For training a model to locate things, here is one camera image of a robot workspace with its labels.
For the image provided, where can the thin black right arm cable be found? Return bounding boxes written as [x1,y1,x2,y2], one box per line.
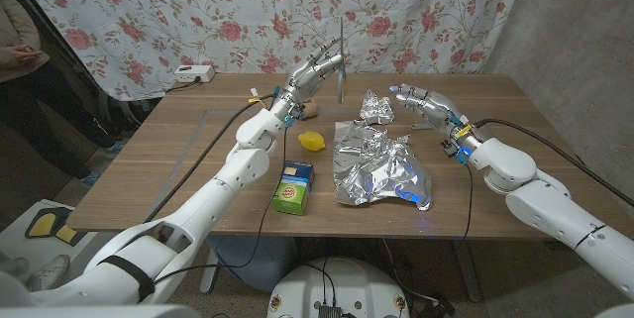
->
[448,162,475,258]

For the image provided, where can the black power adapter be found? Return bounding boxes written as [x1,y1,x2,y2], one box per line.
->
[420,297,457,318]

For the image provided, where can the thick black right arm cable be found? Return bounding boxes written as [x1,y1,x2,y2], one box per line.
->
[475,117,634,209]

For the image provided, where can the grey blue stool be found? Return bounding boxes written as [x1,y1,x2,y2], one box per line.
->
[203,236,297,293]

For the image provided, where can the white robot body panel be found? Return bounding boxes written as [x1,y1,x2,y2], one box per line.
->
[0,304,202,318]

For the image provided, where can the green blue sponge package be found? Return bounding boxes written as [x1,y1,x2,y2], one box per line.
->
[270,159,316,217]

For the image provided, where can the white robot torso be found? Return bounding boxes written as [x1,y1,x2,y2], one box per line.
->
[266,257,411,318]

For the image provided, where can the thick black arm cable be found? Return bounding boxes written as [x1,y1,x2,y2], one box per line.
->
[475,117,634,209]
[143,92,276,224]

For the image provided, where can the small crumpled aluminum foil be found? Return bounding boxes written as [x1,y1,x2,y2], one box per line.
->
[359,89,396,126]

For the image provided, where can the white power strip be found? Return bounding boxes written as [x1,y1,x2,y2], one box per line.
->
[173,64,216,84]

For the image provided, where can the grey orange handled scissors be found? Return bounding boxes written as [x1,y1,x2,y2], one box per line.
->
[336,16,348,106]

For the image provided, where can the yellow lemon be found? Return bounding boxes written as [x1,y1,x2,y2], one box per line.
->
[297,131,327,153]

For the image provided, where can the yellow black floor mat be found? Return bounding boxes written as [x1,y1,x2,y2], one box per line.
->
[24,207,88,248]

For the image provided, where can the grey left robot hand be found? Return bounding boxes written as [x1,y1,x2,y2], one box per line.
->
[271,38,346,121]

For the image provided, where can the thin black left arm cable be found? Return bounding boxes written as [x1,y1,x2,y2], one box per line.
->
[151,124,289,284]

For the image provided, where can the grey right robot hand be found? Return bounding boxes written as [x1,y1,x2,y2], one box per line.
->
[389,83,484,154]

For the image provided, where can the floral backdrop cloth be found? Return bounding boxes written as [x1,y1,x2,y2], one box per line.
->
[7,0,531,102]

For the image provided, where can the large aluminum foil sheet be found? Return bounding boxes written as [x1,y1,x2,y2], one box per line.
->
[332,119,433,212]

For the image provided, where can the white sneaker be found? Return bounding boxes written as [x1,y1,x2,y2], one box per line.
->
[25,254,71,292]

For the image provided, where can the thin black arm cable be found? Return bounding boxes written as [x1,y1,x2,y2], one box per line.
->
[151,124,289,284]
[448,162,475,258]

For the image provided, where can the person in beige jacket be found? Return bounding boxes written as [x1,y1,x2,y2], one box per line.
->
[0,0,128,190]

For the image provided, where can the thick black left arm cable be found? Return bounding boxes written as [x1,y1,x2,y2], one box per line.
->
[143,92,276,224]

